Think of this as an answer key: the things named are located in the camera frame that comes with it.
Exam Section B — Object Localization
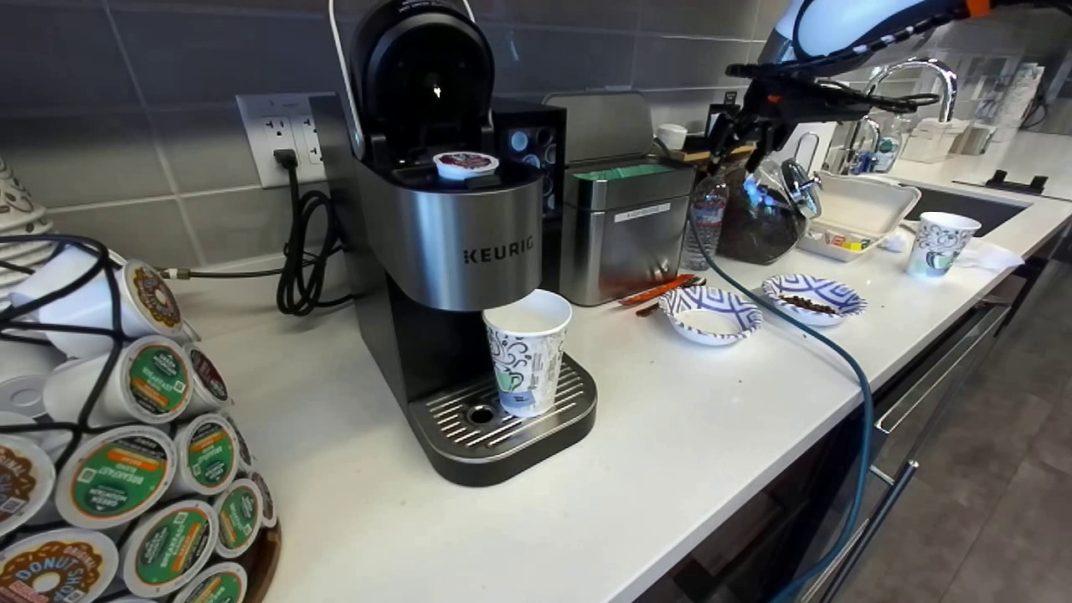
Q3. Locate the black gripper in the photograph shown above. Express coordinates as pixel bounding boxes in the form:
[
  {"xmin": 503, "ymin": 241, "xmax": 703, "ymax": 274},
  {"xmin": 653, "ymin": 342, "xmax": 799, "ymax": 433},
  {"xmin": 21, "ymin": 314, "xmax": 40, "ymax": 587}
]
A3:
[{"xmin": 703, "ymin": 64, "xmax": 941, "ymax": 175}]

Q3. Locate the clear plastic water bottle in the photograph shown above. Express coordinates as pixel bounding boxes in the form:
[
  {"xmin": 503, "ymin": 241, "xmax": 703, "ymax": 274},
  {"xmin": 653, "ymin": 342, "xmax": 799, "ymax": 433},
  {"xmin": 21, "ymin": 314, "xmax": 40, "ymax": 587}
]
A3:
[{"xmin": 685, "ymin": 165, "xmax": 729, "ymax": 268}]

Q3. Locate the patterned paper cup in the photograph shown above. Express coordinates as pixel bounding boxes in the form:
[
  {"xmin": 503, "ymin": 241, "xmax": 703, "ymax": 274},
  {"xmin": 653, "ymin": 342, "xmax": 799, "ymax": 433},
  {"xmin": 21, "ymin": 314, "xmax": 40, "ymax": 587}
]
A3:
[
  {"xmin": 479, "ymin": 289, "xmax": 576, "ymax": 422},
  {"xmin": 905, "ymin": 206, "xmax": 986, "ymax": 283}
]

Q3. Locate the small white cup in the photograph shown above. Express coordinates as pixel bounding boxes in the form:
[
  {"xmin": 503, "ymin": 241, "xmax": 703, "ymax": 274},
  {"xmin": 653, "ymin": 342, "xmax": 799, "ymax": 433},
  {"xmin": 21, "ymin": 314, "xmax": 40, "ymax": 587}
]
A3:
[{"xmin": 653, "ymin": 120, "xmax": 690, "ymax": 158}]

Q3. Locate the blue green soap bottle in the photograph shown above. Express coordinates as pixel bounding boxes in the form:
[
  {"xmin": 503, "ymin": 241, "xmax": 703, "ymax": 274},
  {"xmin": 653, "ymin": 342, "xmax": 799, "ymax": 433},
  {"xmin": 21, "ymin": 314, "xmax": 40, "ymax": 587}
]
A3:
[{"xmin": 867, "ymin": 110, "xmax": 915, "ymax": 176}]

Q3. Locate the stainless steel tin box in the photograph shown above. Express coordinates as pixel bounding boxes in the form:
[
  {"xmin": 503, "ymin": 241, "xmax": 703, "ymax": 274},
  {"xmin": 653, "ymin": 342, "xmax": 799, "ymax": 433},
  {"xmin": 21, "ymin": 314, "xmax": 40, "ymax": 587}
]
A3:
[{"xmin": 555, "ymin": 159, "xmax": 699, "ymax": 310}]

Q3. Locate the blue paper plate with beans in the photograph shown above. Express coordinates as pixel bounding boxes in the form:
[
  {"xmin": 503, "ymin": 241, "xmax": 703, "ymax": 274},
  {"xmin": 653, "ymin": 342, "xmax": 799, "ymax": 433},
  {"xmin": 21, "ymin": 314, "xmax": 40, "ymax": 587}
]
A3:
[{"xmin": 759, "ymin": 270, "xmax": 867, "ymax": 331}]

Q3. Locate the chrome sink faucet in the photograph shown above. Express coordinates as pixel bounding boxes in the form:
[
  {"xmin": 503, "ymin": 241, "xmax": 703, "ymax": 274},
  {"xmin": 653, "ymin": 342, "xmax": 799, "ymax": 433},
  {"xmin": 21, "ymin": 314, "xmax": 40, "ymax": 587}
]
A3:
[{"xmin": 836, "ymin": 54, "xmax": 962, "ymax": 176}]

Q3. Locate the black display device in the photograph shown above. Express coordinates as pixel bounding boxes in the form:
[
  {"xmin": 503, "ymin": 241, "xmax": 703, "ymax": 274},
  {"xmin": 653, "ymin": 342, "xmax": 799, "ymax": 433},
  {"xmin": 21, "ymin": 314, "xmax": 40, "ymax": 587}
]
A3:
[{"xmin": 493, "ymin": 99, "xmax": 568, "ymax": 290}]

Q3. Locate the dark sink basin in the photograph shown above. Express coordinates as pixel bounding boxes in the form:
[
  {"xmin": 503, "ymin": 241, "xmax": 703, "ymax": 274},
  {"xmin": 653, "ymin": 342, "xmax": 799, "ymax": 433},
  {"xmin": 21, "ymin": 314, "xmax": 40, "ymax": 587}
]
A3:
[{"xmin": 905, "ymin": 179, "xmax": 1031, "ymax": 241}]

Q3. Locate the black flat object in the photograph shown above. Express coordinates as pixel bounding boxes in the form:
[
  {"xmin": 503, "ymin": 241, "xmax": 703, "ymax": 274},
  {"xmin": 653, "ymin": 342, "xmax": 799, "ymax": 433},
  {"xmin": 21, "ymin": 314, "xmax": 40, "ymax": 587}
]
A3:
[{"xmin": 980, "ymin": 165, "xmax": 1053, "ymax": 202}]

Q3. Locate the white coffee pod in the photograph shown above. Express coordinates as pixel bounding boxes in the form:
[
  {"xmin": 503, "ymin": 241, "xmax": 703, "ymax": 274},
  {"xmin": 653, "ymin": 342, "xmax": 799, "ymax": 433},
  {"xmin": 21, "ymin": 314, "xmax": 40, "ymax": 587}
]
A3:
[{"xmin": 428, "ymin": 146, "xmax": 503, "ymax": 184}]

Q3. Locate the stainless steel undercounter appliance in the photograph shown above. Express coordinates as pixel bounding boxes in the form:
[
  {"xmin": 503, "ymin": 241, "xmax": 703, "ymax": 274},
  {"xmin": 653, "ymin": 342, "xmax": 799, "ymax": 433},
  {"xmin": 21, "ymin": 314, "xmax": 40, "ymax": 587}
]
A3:
[{"xmin": 656, "ymin": 249, "xmax": 1059, "ymax": 603}]

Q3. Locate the black silver Keurig coffee machine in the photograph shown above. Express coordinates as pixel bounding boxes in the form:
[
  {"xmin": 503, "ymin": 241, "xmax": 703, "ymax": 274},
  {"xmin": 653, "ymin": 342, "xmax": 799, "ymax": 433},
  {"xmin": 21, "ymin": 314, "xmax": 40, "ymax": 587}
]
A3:
[{"xmin": 324, "ymin": 0, "xmax": 599, "ymax": 488}]

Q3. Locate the brown label coffee pod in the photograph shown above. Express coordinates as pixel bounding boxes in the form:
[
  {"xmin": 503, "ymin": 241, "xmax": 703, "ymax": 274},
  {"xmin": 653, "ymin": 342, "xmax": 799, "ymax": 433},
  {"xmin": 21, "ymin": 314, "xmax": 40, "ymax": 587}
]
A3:
[
  {"xmin": 179, "ymin": 345, "xmax": 235, "ymax": 411},
  {"xmin": 0, "ymin": 433, "xmax": 57, "ymax": 538},
  {"xmin": 10, "ymin": 245, "xmax": 187, "ymax": 342}
]

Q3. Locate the green label coffee pod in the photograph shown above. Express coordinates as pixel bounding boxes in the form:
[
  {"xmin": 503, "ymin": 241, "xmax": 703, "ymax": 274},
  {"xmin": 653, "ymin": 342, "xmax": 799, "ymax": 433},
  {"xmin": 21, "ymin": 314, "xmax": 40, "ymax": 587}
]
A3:
[
  {"xmin": 44, "ymin": 331, "xmax": 196, "ymax": 428},
  {"xmin": 212, "ymin": 474, "xmax": 269, "ymax": 560},
  {"xmin": 169, "ymin": 560, "xmax": 251, "ymax": 603},
  {"xmin": 169, "ymin": 411, "xmax": 245, "ymax": 498},
  {"xmin": 50, "ymin": 426, "xmax": 179, "ymax": 532},
  {"xmin": 118, "ymin": 495, "xmax": 221, "ymax": 599}
]

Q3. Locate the white patterned paper item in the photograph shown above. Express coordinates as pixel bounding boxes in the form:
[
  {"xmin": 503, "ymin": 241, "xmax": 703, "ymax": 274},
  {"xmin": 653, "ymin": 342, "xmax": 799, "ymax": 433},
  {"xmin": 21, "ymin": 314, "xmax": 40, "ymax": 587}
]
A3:
[{"xmin": 0, "ymin": 159, "xmax": 54, "ymax": 270}]

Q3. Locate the donut print coffee pod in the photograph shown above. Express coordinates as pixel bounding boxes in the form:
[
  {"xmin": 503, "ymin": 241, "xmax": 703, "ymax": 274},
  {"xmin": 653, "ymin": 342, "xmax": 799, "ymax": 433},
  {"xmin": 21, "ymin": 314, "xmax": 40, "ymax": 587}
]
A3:
[{"xmin": 0, "ymin": 527, "xmax": 121, "ymax": 603}]

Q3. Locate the orange handled metal spoon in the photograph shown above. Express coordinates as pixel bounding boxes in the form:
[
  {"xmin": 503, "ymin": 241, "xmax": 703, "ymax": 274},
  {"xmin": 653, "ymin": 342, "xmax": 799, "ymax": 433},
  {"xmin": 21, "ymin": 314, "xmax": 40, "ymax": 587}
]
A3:
[{"xmin": 605, "ymin": 270, "xmax": 703, "ymax": 320}]

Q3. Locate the blue cable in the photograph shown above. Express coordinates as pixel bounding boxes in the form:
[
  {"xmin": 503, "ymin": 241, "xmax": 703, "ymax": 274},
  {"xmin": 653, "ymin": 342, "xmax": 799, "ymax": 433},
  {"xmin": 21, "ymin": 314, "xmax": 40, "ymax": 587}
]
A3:
[{"xmin": 682, "ymin": 211, "xmax": 880, "ymax": 603}]

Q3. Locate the black power cord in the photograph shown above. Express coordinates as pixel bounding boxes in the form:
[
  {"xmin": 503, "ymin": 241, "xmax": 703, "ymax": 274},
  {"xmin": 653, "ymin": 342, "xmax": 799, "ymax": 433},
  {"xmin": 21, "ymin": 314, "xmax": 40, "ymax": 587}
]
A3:
[{"xmin": 165, "ymin": 146, "xmax": 363, "ymax": 319}]

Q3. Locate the white wall outlet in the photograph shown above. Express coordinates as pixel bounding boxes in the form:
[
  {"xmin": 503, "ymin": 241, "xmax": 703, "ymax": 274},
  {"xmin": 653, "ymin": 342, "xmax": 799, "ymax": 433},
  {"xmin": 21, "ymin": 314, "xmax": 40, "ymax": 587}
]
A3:
[{"xmin": 235, "ymin": 89, "xmax": 328, "ymax": 189}]

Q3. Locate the black wire pod carousel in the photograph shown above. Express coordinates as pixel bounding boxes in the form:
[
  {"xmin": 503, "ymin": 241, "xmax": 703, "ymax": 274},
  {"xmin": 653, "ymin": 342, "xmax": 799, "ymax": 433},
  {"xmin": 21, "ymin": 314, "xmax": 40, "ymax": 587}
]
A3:
[{"xmin": 0, "ymin": 232, "xmax": 282, "ymax": 603}]

